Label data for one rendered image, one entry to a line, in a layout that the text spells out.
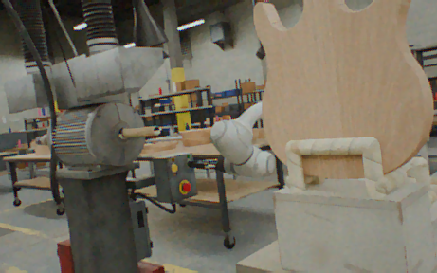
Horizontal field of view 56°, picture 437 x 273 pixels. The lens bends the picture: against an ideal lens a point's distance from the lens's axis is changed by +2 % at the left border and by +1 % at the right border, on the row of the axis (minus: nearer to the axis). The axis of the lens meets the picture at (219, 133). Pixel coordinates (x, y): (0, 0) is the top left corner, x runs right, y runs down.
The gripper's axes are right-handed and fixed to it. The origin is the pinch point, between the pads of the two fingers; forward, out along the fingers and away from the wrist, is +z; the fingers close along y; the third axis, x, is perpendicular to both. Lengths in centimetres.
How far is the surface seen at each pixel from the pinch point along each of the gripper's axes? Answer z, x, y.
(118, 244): 21.1, -28.6, -29.9
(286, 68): -81, 30, -46
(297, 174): -83, 7, -49
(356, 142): -97, 13, -50
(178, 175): 4.0, -3.9, -6.9
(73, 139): 22, 18, -43
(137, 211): 24.1, -18.8, -16.3
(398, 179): -102, 5, -44
